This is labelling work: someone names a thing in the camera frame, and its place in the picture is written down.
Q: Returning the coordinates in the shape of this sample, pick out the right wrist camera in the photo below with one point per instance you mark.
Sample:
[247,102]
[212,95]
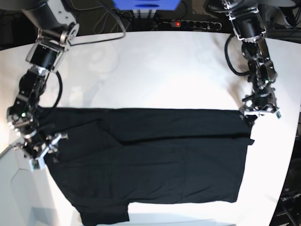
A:
[37,164]

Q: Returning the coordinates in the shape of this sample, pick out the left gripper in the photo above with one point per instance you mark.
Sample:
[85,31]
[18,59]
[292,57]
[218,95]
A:
[260,102]

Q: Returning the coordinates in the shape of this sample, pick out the blue box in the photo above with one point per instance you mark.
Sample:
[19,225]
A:
[146,4]

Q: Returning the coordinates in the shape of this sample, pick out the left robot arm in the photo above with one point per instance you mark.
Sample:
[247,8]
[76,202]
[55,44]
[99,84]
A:
[249,28]

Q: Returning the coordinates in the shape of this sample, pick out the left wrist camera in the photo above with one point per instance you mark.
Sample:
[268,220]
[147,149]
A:
[278,114]

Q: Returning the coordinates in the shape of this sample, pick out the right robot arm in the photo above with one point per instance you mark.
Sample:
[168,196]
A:
[57,26]

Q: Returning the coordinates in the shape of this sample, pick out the black T-shirt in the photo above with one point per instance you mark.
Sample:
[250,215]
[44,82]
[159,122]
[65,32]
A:
[114,157]

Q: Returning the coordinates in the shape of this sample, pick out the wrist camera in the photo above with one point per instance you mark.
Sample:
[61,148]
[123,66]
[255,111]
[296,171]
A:
[278,114]
[37,164]

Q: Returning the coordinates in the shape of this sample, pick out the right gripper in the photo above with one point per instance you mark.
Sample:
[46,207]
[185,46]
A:
[36,147]

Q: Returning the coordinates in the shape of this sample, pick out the black power strip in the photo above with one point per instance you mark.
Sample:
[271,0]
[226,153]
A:
[188,25]

